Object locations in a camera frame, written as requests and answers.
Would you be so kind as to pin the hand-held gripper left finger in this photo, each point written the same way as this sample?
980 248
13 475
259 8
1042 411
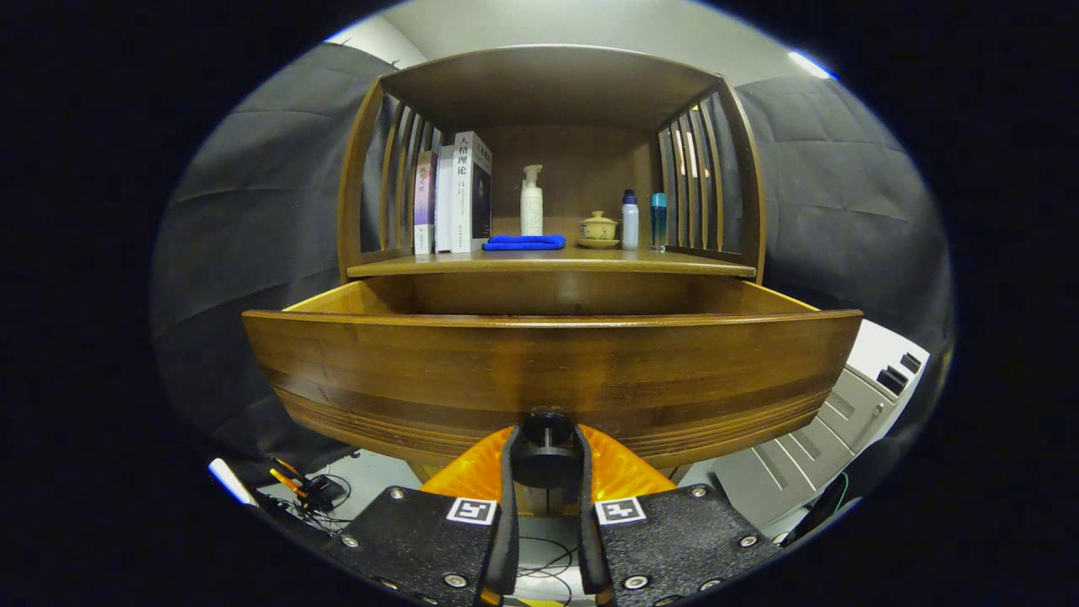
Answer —
506 539

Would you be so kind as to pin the thin white book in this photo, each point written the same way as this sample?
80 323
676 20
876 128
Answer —
443 202

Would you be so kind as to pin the black power adapter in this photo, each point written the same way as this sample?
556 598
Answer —
320 489

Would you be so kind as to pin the beige lidded teacup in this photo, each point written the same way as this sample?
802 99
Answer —
598 228

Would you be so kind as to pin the purple book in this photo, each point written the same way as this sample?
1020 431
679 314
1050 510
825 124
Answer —
423 202

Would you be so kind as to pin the white pump bottle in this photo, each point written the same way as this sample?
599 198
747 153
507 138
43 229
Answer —
531 211

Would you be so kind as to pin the teal clear bottle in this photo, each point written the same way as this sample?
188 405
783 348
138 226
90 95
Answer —
658 221

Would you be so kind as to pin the brown wooden drawer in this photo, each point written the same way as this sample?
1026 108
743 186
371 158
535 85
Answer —
548 362

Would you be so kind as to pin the blue cloth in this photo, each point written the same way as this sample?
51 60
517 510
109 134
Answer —
523 243

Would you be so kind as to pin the white bottle dark blue cap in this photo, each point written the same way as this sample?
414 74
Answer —
630 226

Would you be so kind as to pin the brown wooden cabinet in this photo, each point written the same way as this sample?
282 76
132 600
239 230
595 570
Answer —
548 84

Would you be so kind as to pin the white book with portrait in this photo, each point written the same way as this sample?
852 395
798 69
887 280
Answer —
472 194

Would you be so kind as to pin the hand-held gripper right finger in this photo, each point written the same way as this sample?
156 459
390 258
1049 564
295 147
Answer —
587 539

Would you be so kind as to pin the wooden countertop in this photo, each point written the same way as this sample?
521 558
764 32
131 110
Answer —
590 260

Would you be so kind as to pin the long ceiling light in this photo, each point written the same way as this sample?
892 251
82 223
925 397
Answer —
811 65

